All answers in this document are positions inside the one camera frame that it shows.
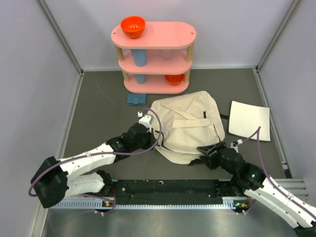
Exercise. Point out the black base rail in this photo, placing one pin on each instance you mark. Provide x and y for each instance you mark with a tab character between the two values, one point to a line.
137	188

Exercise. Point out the pink three-tier shelf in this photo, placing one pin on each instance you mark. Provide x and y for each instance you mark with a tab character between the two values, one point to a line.
158	35

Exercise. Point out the blue cup bottom shelf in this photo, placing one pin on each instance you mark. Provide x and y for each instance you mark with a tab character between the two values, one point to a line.
140	78

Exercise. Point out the cream canvas backpack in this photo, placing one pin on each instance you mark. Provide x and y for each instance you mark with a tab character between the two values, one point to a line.
185	123

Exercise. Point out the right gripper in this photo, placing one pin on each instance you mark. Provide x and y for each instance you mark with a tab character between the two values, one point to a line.
209	149

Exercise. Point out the small teal notebook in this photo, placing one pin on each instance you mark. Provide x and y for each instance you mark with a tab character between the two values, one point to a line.
136	99

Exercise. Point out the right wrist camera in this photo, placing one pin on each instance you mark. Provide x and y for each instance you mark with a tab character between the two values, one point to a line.
234	144

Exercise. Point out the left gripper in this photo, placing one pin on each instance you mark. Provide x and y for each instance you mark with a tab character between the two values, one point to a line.
152	140

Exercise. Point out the orange bowl on shelf top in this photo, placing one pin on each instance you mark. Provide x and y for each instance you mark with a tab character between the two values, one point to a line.
133	26

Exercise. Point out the blue cup middle shelf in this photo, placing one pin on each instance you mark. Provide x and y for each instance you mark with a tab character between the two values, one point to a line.
139	56

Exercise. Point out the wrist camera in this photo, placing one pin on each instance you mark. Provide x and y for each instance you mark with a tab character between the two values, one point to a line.
234	144
145	120

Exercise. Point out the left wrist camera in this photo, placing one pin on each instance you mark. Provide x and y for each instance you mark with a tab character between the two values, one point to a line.
145	120

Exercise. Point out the white square board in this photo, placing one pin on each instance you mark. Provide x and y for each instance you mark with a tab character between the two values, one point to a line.
244	120

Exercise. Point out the blue cup shelf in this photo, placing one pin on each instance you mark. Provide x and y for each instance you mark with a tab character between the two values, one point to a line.
140	78
139	56

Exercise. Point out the clear glass cup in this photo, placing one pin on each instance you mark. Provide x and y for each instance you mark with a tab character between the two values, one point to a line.
167	54

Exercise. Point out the grey cable duct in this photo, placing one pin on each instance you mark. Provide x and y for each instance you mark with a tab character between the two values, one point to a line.
91	203

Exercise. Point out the orange bowl bottom shelf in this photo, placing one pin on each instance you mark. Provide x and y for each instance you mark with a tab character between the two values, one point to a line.
174	79

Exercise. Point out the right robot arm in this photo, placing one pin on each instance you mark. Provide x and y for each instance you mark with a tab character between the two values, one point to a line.
254	182

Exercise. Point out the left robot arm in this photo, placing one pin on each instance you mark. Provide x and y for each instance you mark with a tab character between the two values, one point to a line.
57	179

